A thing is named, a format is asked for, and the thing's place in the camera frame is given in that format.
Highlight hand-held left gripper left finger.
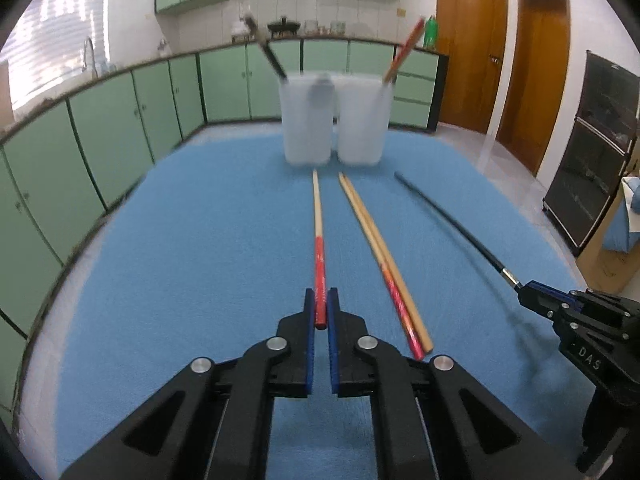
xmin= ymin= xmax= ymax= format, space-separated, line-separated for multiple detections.
xmin=59 ymin=287 xmax=317 ymax=480

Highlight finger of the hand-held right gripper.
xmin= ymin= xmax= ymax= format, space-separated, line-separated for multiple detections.
xmin=522 ymin=282 xmax=640 ymax=321
xmin=517 ymin=291 xmax=588 ymax=336

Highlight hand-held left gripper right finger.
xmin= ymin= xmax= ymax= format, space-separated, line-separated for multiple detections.
xmin=327 ymin=287 xmax=576 ymax=480

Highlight red-handled wooden chopstick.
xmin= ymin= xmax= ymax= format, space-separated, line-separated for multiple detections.
xmin=338 ymin=172 xmax=426 ymax=361
xmin=382 ymin=16 xmax=427 ymax=84
xmin=312 ymin=170 xmax=331 ymax=331

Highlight black chopstick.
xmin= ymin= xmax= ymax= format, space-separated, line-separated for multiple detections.
xmin=394 ymin=171 xmax=523 ymax=291

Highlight white double utensil holder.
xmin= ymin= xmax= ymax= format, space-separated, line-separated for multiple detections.
xmin=278 ymin=72 xmax=396 ymax=167

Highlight cardboard box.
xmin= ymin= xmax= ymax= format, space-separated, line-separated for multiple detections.
xmin=575 ymin=180 xmax=640 ymax=296

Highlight plain wooden chopstick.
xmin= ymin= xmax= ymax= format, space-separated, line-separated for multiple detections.
xmin=342 ymin=174 xmax=435 ymax=352

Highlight blue cloth in box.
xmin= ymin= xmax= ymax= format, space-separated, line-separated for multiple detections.
xmin=601 ymin=176 xmax=640 ymax=251

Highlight black glass-door cabinet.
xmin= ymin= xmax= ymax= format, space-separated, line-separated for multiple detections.
xmin=542 ymin=50 xmax=640 ymax=258

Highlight blue table cloth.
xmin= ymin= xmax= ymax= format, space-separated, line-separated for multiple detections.
xmin=55 ymin=127 xmax=591 ymax=480

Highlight narrow wooden door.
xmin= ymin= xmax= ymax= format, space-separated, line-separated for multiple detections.
xmin=496 ymin=0 xmax=571 ymax=177

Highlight wide wooden door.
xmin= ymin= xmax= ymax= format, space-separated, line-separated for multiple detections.
xmin=436 ymin=0 xmax=509 ymax=135

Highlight jars and bowls on counter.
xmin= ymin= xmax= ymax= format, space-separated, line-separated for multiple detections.
xmin=304 ymin=20 xmax=348 ymax=36

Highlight black wok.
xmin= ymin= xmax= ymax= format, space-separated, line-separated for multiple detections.
xmin=267 ymin=17 xmax=302 ymax=38

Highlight metal kitchen faucet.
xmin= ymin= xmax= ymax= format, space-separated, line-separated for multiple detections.
xmin=82 ymin=36 xmax=98 ymax=78

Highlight white window blinds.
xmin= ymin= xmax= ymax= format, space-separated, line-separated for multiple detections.
xmin=0 ymin=0 xmax=108 ymax=126

